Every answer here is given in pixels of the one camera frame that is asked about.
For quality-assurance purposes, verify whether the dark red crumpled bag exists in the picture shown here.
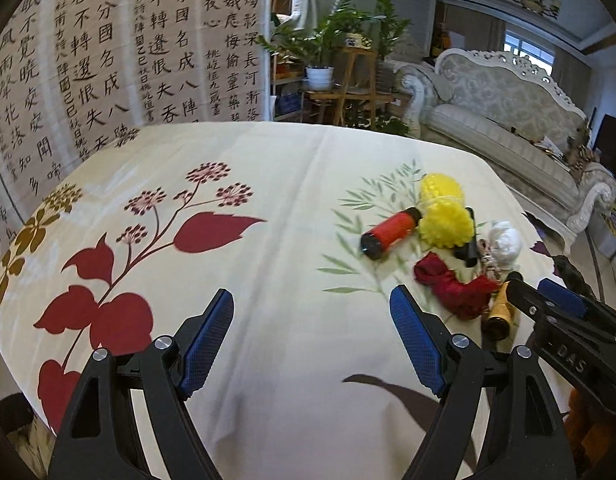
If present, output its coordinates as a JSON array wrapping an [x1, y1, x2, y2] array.
[[414, 252, 501, 318]]

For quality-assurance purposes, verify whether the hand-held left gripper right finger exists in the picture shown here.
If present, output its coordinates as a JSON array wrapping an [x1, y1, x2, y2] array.
[[389, 284, 579, 480]]

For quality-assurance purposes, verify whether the calligraphy paper screen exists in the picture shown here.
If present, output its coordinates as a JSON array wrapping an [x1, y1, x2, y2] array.
[[0, 0, 273, 271]]

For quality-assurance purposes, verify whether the low wooden shelf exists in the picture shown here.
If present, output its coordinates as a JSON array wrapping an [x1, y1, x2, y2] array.
[[273, 60, 393, 126]]

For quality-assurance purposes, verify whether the small leafy floor plant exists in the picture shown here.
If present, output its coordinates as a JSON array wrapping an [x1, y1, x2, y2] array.
[[373, 115, 413, 136]]

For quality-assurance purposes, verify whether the tiger print cloth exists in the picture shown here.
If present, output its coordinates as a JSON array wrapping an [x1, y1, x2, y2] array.
[[568, 142, 601, 181]]

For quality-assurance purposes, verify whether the tall green potted plant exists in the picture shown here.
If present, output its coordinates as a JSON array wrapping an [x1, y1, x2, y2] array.
[[373, 0, 411, 76]]

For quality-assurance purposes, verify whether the window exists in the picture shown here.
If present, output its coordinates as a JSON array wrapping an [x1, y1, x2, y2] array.
[[503, 30, 556, 68]]

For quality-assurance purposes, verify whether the floral tablecloth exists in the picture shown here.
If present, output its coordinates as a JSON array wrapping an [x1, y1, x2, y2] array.
[[0, 121, 564, 480]]

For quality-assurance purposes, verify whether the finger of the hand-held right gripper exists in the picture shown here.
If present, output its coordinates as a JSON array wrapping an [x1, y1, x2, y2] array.
[[537, 278, 616, 333], [505, 271, 554, 318]]

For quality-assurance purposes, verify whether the black television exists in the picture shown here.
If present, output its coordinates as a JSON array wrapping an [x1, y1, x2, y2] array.
[[595, 114, 616, 161]]

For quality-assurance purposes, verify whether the gold bottle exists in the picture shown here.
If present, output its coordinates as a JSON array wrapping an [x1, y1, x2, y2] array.
[[480, 282, 514, 343]]

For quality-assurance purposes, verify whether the white plastic bag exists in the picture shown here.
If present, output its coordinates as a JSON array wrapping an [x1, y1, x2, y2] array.
[[488, 220, 524, 266]]

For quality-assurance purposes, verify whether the black plastic tube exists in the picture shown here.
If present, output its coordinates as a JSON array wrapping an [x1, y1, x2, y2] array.
[[458, 206, 480, 268]]

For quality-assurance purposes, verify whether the ornate white sofa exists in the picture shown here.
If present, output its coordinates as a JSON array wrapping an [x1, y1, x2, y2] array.
[[395, 47, 616, 246]]

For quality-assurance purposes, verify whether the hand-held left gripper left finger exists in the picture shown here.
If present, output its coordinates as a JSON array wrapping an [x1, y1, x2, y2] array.
[[48, 288, 235, 480]]

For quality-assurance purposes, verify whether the storage box with cloth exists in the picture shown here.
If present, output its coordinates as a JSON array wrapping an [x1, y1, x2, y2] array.
[[593, 210, 616, 261]]

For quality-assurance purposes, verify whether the thin patterned string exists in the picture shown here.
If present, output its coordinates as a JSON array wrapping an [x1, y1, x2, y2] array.
[[477, 239, 504, 286]]

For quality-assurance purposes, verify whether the yellow foam fruit net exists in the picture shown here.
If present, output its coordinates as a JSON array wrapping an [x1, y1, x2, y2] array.
[[419, 172, 475, 249]]

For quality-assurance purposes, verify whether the green plant in white pot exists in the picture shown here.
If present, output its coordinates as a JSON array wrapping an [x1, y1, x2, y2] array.
[[258, 7, 359, 92]]

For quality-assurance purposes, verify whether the red cylindrical can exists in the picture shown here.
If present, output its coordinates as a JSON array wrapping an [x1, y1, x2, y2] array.
[[360, 207, 421, 261]]

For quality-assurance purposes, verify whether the brown window curtain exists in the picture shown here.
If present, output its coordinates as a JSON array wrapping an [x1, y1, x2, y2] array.
[[555, 50, 594, 91]]

